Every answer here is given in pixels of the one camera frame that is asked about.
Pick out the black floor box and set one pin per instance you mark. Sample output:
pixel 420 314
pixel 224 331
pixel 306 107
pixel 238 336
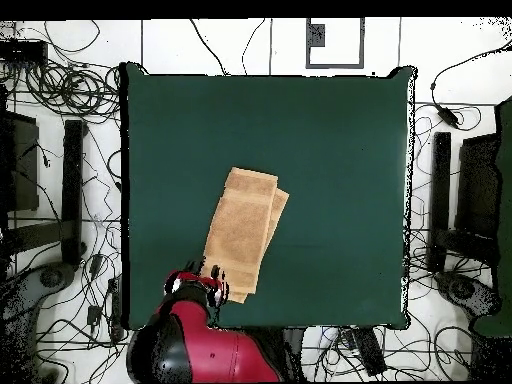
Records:
pixel 370 352

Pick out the long black power strip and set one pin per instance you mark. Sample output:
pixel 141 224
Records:
pixel 116 304

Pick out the dark green table cloth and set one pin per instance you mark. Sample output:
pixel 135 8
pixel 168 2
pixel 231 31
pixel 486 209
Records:
pixel 168 120

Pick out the black power adapter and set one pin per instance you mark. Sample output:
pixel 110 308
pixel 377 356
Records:
pixel 448 116

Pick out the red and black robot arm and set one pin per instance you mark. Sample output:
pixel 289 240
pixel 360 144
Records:
pixel 224 352

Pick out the grey square floor frame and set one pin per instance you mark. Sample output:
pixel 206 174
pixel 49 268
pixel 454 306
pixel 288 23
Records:
pixel 335 65

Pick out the tan terry towel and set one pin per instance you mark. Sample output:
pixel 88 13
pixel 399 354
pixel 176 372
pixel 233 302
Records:
pixel 240 228

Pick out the dark grey square patch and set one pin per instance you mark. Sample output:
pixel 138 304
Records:
pixel 317 35

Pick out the dark wheeled chair base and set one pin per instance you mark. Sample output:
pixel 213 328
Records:
pixel 476 296
pixel 28 292

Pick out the small black plug adapter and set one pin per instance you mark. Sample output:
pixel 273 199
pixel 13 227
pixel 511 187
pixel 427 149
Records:
pixel 94 315
pixel 96 264

